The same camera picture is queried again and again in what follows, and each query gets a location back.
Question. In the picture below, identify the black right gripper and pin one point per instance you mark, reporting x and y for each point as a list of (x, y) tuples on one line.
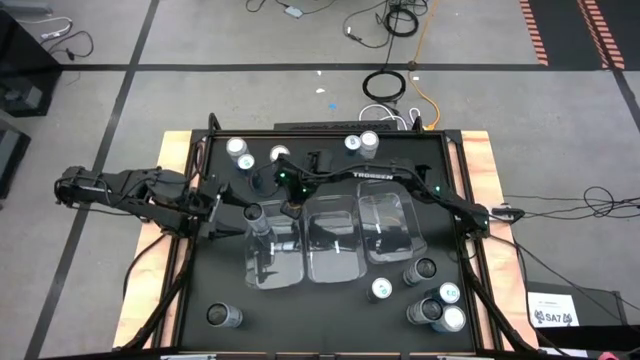
[(295, 180)]

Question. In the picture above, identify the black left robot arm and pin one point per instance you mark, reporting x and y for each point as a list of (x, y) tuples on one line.
[(125, 187)]

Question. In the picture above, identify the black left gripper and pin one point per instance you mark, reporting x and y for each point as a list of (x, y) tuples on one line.
[(210, 205)]

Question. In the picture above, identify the black sign stand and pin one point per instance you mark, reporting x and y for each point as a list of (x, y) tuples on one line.
[(600, 310)]

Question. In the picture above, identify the black computer case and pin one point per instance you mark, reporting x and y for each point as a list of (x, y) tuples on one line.
[(335, 126)]

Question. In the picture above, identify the black metal table frame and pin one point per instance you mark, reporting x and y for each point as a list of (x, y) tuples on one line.
[(325, 134)]

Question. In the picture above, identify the white paper sign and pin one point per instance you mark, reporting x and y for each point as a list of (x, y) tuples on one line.
[(552, 307)]

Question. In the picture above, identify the grey flat object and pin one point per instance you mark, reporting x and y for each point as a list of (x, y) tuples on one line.
[(25, 7)]

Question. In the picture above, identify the dark grey box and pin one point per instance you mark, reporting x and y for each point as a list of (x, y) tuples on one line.
[(10, 155)]

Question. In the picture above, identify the black cabinet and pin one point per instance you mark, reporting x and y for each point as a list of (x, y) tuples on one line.
[(20, 60)]

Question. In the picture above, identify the wooden table board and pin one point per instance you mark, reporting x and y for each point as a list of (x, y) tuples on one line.
[(170, 150)]

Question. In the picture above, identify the grey power adapter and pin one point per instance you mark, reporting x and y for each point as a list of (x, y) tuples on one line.
[(293, 11)]

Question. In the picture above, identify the blue silver Red Bull can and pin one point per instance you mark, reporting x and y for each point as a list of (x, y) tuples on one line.
[(382, 287), (246, 162), (448, 292), (352, 142)]

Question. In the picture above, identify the pink object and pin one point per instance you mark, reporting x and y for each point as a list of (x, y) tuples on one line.
[(607, 356)]

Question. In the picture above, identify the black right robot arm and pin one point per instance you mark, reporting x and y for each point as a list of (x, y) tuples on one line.
[(372, 176)]

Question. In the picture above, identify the clear plastic bin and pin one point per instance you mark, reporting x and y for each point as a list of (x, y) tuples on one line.
[(334, 260), (285, 270), (395, 240)]

